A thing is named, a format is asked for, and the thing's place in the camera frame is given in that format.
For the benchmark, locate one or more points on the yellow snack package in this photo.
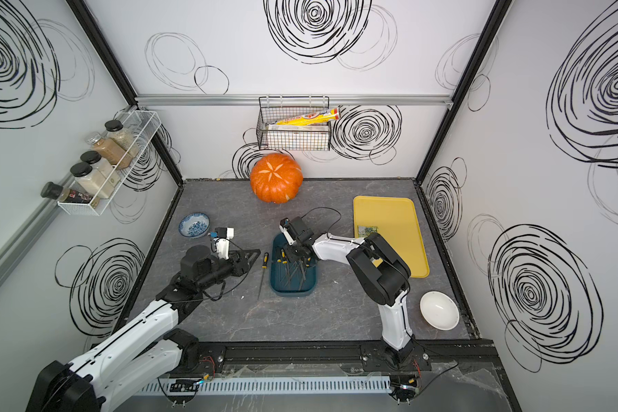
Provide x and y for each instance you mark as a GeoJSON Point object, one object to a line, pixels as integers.
{"type": "Point", "coordinates": [312, 118]}

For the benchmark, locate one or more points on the spice jar brown powder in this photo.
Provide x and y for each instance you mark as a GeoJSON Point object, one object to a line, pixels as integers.
{"type": "Point", "coordinates": [110, 150]}

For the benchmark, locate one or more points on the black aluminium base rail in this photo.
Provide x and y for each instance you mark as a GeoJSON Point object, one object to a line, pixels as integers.
{"type": "Point", "coordinates": [368, 355]}

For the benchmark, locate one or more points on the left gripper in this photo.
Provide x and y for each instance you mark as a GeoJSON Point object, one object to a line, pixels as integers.
{"type": "Point", "coordinates": [239, 265]}

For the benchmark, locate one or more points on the clear acrylic wall shelf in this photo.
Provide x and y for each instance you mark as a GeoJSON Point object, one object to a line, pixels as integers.
{"type": "Point", "coordinates": [118, 171]}

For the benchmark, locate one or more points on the spice jar beige powder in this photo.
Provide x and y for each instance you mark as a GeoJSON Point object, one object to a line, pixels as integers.
{"type": "Point", "coordinates": [121, 135]}

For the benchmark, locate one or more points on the small dark spice bottle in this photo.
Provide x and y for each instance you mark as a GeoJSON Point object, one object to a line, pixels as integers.
{"type": "Point", "coordinates": [64, 194]}

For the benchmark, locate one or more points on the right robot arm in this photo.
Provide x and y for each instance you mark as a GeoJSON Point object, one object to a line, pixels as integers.
{"type": "Point", "coordinates": [379, 269]}

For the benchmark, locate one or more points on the black yellow file tool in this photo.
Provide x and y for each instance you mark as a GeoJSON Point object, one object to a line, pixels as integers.
{"type": "Point", "coordinates": [265, 267]}

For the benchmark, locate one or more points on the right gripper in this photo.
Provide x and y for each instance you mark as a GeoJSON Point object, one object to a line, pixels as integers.
{"type": "Point", "coordinates": [287, 247]}

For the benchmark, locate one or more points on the grey slotted cable duct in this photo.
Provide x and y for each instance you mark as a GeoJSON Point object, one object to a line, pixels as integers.
{"type": "Point", "coordinates": [187, 388]}

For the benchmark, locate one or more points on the black wire wall basket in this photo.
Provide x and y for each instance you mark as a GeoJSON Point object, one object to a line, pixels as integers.
{"type": "Point", "coordinates": [275, 108]}

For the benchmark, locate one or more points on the yellow plastic tray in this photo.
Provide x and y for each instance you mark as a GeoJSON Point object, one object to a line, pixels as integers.
{"type": "Point", "coordinates": [397, 221]}

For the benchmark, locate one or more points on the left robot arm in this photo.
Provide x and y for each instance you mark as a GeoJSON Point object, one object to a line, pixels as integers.
{"type": "Point", "coordinates": [150, 345]}

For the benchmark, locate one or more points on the green snack packet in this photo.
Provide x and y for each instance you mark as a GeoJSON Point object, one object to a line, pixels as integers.
{"type": "Point", "coordinates": [364, 231]}

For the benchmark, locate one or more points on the teal plastic storage box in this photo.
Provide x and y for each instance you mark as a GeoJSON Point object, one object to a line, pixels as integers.
{"type": "Point", "coordinates": [287, 278]}

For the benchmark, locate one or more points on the blue white patterned bowl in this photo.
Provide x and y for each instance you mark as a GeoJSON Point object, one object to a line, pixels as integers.
{"type": "Point", "coordinates": [195, 225]}

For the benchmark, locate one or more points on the spice jar cream powder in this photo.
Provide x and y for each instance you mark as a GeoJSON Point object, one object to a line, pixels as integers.
{"type": "Point", "coordinates": [92, 180]}

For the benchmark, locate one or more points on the orange pumpkin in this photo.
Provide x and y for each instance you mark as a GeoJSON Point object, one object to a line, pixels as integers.
{"type": "Point", "coordinates": [276, 178]}

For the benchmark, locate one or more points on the spice jar white powder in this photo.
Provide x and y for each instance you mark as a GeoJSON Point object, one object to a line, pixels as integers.
{"type": "Point", "coordinates": [96, 161]}

